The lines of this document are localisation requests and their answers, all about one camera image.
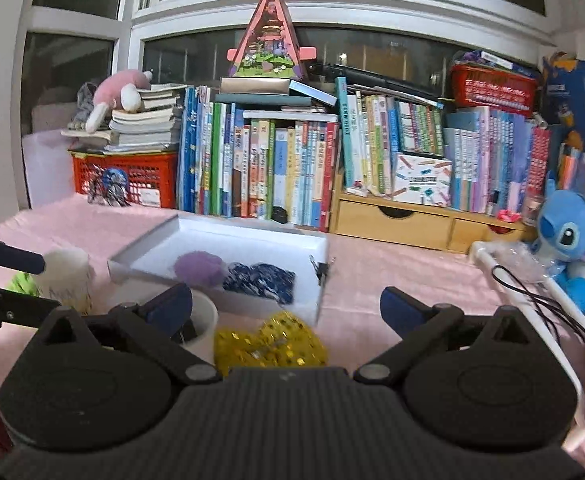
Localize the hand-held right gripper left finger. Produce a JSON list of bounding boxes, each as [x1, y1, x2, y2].
[[37, 283, 223, 386]]

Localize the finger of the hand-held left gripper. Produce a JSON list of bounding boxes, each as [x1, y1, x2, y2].
[[0, 278, 61, 346], [0, 230, 46, 275]]

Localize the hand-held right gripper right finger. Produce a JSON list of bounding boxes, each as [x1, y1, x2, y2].
[[353, 287, 535, 385]]

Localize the green scrunchie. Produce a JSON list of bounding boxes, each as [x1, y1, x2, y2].
[[6, 271, 40, 297]]

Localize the white paper cup yellow print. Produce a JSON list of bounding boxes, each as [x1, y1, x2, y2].
[[36, 249, 96, 316]]

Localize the shallow white cardboard box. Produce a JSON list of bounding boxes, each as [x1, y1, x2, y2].
[[107, 216, 330, 323]]

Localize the yellow sequin scrunchie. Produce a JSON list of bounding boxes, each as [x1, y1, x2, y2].
[[214, 311, 329, 378]]

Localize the pink tablecloth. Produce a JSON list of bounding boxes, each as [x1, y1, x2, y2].
[[0, 192, 585, 461]]

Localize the purple fluffy scrunchie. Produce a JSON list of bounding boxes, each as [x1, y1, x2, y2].
[[174, 252, 226, 288]]

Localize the black binder clip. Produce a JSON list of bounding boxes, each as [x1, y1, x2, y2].
[[308, 255, 335, 288]]

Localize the navy patterned scrunchie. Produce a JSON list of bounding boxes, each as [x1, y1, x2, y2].
[[222, 261, 296, 306]]

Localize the wooden drawer organizer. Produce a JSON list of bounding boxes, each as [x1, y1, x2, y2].
[[332, 187, 538, 255]]

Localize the small bicycle model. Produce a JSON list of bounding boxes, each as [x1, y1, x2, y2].
[[87, 165, 130, 208]]

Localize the white tube stand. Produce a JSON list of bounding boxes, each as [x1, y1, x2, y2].
[[467, 240, 585, 428]]

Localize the white patterned printer box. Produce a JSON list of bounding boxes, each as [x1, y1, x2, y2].
[[391, 152, 453, 207]]

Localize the clear plastic wrap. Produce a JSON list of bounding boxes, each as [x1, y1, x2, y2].
[[492, 242, 563, 286]]

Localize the red plastic basket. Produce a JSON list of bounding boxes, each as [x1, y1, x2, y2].
[[447, 62, 540, 116], [70, 151, 179, 209]]

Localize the row of colourful children's books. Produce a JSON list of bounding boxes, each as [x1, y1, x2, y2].
[[176, 86, 342, 233]]

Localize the grey plush toy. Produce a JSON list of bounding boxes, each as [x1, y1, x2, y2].
[[68, 81, 98, 131]]

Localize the row of green spine books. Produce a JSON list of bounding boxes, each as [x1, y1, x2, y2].
[[335, 77, 453, 198]]

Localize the row of blue pink books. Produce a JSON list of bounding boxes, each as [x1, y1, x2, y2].
[[445, 105, 553, 226]]

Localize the stack of worn books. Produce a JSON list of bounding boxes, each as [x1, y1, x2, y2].
[[61, 82, 193, 155]]

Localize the blue alien plush toy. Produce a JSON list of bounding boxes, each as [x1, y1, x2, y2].
[[529, 170, 585, 316]]

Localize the pink plush toy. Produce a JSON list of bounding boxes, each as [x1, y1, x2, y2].
[[85, 69, 154, 133]]

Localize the pile of flat books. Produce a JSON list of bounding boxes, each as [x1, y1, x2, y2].
[[215, 80, 340, 123]]

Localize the row of thin booklets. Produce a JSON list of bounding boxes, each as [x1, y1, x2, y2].
[[555, 142, 585, 208]]

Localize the books lying in basket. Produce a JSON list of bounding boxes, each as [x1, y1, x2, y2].
[[452, 49, 540, 78]]

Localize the blue carton box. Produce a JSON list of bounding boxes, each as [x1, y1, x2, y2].
[[539, 52, 585, 153]]

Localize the triangular pink diorama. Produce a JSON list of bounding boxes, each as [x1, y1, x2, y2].
[[220, 0, 319, 95]]

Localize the black cable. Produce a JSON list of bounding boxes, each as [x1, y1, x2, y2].
[[489, 265, 585, 346]]

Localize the white window frame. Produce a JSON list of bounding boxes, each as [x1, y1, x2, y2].
[[20, 0, 573, 211]]

